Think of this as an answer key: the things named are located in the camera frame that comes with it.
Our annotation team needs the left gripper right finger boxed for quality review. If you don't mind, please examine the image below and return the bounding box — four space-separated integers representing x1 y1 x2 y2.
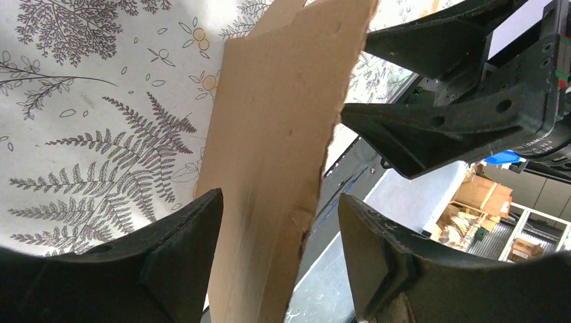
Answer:
337 194 570 322

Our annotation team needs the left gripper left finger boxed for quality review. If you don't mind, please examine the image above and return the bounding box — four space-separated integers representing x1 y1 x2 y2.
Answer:
1 188 224 322

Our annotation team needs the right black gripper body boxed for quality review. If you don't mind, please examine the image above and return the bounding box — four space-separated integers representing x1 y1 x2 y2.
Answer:
410 0 571 182

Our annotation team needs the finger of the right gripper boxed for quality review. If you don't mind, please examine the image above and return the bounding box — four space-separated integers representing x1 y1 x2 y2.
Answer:
341 85 540 179
364 0 525 79

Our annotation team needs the brown cardboard box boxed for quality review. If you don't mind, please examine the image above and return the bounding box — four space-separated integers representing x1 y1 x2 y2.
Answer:
197 0 378 322

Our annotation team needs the background clutter shelf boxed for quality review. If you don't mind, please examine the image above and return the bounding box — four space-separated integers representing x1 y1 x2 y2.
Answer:
423 161 570 262

